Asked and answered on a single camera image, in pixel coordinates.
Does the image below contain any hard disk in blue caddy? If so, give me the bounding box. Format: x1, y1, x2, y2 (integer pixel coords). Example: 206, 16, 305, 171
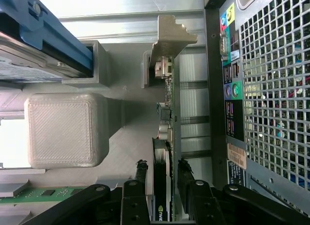
0, 0, 94, 84

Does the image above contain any dark grey PC case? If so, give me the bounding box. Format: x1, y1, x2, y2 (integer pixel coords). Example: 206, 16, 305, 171
204, 0, 310, 225

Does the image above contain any grey printed parts rack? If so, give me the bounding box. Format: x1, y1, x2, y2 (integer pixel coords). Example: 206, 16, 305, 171
0, 40, 157, 225

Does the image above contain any green RAM stick on rack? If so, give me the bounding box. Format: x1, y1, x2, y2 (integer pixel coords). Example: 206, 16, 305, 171
0, 187, 91, 204

